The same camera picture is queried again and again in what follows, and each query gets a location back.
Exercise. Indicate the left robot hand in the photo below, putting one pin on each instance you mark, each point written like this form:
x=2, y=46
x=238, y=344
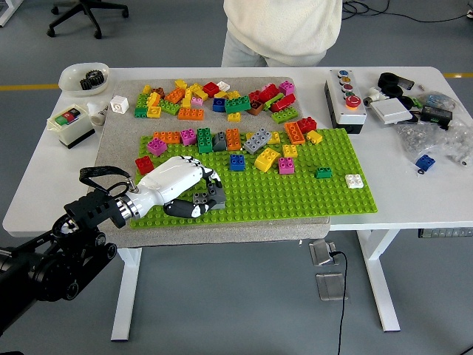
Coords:
x=166, y=181

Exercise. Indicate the grey two-by-four brick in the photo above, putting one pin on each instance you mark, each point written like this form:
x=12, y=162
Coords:
x=257, y=140
x=199, y=197

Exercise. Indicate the grey slope brick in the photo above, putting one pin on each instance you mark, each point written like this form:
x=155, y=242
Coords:
x=219, y=141
x=218, y=195

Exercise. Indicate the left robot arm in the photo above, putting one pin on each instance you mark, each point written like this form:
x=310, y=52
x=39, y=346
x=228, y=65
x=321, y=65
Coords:
x=92, y=211

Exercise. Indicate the green baseplate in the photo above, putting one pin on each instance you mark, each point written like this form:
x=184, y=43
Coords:
x=277, y=199

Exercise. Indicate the red two-by-two brick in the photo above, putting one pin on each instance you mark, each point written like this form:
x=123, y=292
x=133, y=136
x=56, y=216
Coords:
x=211, y=89
x=144, y=164
x=306, y=124

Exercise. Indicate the magenta two-by-two brick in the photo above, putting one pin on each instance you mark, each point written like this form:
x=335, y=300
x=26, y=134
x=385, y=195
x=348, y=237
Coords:
x=286, y=165
x=157, y=146
x=286, y=87

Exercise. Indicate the orange two-by-four brick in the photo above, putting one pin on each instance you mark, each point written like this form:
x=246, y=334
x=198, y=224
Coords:
x=190, y=114
x=167, y=137

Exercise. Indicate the pink two-by-two brick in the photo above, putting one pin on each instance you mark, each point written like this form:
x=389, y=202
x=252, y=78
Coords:
x=188, y=136

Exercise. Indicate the dark green two-by-four brick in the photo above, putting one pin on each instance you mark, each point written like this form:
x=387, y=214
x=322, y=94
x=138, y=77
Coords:
x=237, y=104
x=204, y=140

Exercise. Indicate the yellow two-by-two brick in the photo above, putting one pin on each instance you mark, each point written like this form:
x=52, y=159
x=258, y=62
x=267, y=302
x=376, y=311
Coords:
x=289, y=150
x=274, y=137
x=154, y=111
x=234, y=117

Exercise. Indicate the blue two-by-two brick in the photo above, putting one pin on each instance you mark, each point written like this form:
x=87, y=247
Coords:
x=425, y=161
x=236, y=162
x=218, y=105

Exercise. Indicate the dark green small brick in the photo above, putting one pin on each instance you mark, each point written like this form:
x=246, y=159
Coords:
x=140, y=111
x=323, y=172

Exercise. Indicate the grey-brown mat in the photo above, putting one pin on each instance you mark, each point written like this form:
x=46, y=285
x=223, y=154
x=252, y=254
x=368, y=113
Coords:
x=221, y=233

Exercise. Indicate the pink small brick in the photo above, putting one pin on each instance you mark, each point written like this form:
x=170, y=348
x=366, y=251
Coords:
x=197, y=101
x=267, y=87

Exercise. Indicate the yellow long brick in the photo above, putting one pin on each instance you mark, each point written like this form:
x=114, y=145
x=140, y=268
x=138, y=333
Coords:
x=187, y=97

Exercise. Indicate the white cube box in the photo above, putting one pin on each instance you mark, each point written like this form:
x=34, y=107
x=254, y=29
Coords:
x=119, y=105

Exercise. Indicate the brown brick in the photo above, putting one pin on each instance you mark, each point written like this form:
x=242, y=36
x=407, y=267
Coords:
x=255, y=107
x=158, y=91

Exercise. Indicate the white plastic tube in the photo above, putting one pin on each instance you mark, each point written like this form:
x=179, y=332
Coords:
x=98, y=114

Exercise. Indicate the yellow arch brick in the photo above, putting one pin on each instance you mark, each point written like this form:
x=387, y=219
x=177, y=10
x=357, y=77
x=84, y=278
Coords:
x=267, y=159

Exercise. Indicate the white small brick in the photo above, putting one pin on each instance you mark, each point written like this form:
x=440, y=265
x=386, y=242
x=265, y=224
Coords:
x=223, y=86

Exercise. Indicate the white table leg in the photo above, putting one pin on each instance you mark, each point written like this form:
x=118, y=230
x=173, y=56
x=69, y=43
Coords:
x=380, y=281
x=125, y=296

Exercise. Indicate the black gear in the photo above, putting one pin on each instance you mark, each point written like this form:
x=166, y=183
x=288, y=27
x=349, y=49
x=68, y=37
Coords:
x=85, y=84
x=97, y=77

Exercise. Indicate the lime green flat plate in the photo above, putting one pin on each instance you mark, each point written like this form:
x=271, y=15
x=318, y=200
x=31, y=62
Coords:
x=273, y=100

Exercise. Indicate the red two-by-four brick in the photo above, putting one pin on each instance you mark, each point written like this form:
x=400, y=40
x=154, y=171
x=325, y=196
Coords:
x=268, y=93
x=283, y=103

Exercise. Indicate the lime green two-by-four brick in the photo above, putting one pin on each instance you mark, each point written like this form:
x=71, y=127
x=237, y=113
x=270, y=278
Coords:
x=284, y=115

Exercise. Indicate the orange upturned long brick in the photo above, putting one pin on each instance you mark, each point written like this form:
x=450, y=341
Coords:
x=294, y=132

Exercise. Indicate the white plastic bowl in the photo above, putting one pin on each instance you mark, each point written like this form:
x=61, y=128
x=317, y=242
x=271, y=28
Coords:
x=70, y=79

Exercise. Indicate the yellow rounded small brick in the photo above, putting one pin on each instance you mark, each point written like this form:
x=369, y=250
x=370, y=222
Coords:
x=313, y=136

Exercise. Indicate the metal floor socket box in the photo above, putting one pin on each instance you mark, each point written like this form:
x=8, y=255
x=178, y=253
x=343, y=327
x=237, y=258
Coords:
x=319, y=253
x=330, y=286

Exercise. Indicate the white two-by-two brick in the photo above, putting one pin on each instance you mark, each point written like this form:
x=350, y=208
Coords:
x=353, y=181

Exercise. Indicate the black office chair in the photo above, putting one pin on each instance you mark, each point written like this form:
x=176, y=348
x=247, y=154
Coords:
x=88, y=6

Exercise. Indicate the person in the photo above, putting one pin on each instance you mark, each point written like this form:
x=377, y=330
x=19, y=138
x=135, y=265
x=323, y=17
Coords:
x=284, y=26

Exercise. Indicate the push-button control box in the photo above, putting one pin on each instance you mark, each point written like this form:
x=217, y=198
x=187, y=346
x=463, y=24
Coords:
x=351, y=114

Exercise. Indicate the white pipe connector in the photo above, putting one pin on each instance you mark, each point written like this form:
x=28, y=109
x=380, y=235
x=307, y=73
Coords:
x=374, y=94

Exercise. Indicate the white furniture foot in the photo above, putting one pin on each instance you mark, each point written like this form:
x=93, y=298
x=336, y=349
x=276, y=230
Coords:
x=5, y=16

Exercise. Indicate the black tape roll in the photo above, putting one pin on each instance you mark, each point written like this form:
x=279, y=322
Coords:
x=392, y=90
x=384, y=77

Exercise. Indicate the black round knob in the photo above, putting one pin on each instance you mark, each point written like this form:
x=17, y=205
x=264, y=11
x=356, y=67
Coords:
x=406, y=101

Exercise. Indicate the clear bag of screws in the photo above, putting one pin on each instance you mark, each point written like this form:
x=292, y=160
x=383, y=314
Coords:
x=417, y=138

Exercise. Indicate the small black grey block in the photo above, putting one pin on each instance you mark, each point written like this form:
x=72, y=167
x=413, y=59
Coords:
x=407, y=84

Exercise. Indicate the green plastic clip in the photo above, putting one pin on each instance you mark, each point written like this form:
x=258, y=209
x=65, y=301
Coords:
x=417, y=99

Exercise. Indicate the black power adapter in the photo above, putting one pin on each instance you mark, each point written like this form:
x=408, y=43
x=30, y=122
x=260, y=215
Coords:
x=436, y=114

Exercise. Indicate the table height control panel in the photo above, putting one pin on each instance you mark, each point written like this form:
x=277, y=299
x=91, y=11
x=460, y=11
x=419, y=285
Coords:
x=443, y=233

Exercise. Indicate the clear bag blue parts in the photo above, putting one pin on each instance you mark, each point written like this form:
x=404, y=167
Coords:
x=438, y=100

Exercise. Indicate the clear bag metal parts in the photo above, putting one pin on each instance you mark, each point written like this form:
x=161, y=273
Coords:
x=460, y=144

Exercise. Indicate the switch box green red buttons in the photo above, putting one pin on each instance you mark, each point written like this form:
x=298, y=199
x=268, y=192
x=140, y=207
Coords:
x=74, y=131

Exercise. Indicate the white flat switch plate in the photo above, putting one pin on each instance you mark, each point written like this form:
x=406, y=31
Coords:
x=391, y=112

